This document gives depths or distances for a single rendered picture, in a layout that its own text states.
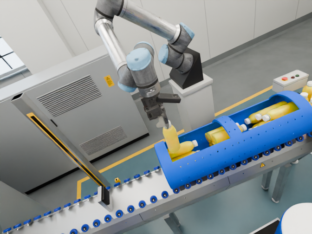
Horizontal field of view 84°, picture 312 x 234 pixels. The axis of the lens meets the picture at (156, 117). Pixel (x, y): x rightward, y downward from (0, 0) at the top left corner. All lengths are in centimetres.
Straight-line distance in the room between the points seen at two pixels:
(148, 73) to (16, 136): 229
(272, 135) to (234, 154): 22
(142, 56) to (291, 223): 91
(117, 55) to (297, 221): 109
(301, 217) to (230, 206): 115
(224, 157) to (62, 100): 193
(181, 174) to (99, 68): 161
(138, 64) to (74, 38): 282
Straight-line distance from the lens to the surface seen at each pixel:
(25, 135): 271
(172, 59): 152
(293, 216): 104
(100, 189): 122
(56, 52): 317
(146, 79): 65
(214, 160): 100
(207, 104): 182
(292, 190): 229
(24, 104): 118
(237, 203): 214
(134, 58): 63
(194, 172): 100
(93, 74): 221
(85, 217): 139
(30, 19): 315
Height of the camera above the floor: 198
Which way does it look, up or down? 38 degrees down
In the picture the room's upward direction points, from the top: 22 degrees counter-clockwise
